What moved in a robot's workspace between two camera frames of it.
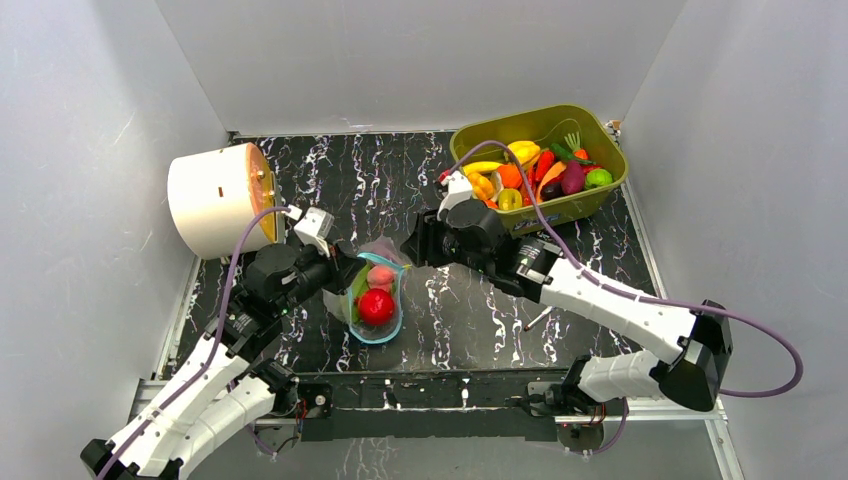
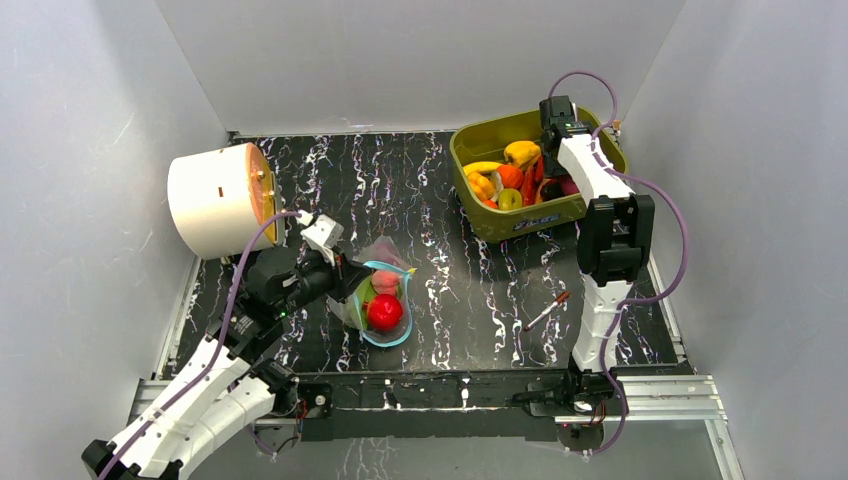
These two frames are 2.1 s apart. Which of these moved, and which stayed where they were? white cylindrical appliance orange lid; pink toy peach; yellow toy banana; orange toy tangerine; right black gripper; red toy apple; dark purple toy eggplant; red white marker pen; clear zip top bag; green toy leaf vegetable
Moved: pink toy peach; red toy apple; green toy leaf vegetable; right black gripper; clear zip top bag
Stayed: yellow toy banana; red white marker pen; dark purple toy eggplant; white cylindrical appliance orange lid; orange toy tangerine
